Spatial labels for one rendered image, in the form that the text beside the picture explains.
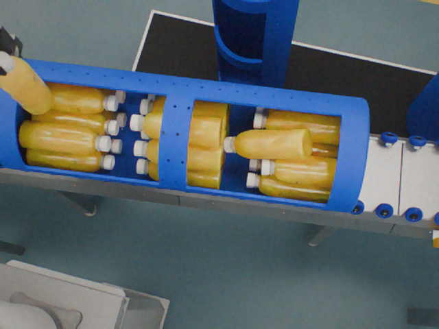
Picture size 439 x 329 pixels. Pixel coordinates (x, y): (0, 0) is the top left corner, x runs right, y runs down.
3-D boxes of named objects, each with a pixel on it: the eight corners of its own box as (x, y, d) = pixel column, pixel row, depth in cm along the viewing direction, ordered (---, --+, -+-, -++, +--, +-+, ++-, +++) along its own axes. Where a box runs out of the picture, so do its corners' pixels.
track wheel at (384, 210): (396, 208, 146) (394, 203, 148) (378, 205, 147) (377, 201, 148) (392, 221, 149) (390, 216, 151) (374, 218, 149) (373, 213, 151)
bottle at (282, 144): (300, 131, 127) (223, 133, 137) (302, 163, 129) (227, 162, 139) (311, 125, 133) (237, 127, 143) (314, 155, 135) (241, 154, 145)
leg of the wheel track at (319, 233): (319, 247, 242) (345, 225, 181) (305, 245, 242) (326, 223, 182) (320, 233, 243) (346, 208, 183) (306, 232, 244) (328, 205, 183)
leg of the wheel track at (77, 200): (95, 216, 249) (49, 186, 188) (83, 215, 249) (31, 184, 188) (98, 203, 250) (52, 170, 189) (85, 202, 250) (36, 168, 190)
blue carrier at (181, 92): (341, 216, 151) (363, 208, 123) (26, 175, 157) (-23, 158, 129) (352, 114, 156) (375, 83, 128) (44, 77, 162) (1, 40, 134)
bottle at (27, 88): (21, 115, 129) (-19, 81, 109) (25, 86, 131) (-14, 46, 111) (53, 115, 129) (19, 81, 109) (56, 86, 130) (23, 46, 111)
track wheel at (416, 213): (425, 212, 146) (424, 207, 147) (407, 210, 146) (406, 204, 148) (420, 225, 149) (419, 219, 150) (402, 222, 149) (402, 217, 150)
